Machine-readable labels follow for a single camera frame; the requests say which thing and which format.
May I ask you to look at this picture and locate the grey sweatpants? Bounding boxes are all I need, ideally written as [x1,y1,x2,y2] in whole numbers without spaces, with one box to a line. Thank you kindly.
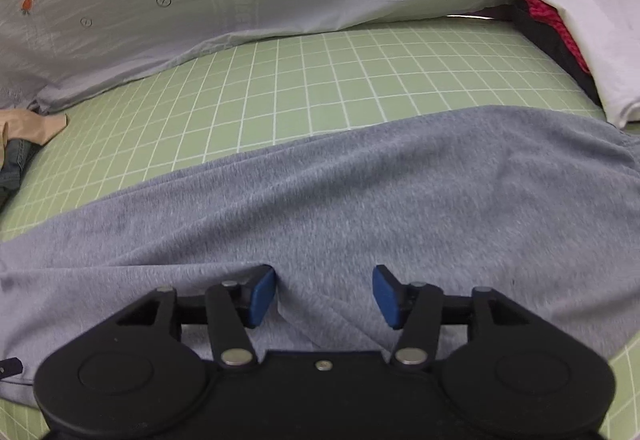
[1,106,639,405]

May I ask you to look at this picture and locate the green grid cutting mat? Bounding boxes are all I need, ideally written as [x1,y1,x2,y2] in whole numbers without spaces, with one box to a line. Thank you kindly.
[1,19,639,439]

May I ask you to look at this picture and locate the dark denim garment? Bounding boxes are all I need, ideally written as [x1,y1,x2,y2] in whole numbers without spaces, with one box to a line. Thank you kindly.
[0,139,42,208]

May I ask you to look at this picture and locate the beige garment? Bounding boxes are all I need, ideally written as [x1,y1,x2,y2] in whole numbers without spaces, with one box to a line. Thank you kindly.
[0,109,67,145]

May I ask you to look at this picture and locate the black garment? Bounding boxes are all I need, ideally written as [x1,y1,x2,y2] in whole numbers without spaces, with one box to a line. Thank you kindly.
[482,0,602,107]

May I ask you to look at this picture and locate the red knit garment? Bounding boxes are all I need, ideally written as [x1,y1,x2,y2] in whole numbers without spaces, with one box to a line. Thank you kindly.
[523,0,590,74]

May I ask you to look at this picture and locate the white folded garment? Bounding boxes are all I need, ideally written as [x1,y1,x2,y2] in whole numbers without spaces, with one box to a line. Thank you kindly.
[541,0,639,129]

